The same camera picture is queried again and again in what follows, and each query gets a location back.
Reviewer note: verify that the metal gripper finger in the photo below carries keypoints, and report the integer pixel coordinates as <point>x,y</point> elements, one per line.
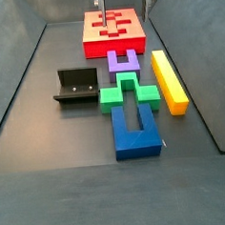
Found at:
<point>101,5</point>
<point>147,3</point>

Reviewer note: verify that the purple U-shaped block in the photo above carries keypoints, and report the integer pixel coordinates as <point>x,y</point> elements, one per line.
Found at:
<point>114,66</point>

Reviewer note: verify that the red puzzle board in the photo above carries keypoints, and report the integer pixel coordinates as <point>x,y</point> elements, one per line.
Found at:
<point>122,32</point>

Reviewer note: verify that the black angle fixture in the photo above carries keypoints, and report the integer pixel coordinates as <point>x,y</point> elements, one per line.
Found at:
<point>78,84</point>

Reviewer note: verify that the green cross-shaped block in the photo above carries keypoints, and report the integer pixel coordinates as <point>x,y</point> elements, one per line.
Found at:
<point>127,81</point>

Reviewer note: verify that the yellow bar block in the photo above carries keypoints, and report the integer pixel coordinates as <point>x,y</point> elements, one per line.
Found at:
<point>175,97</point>

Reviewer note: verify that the blue U-shaped block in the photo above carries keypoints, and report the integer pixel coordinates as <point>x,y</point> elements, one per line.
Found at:
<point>135,144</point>

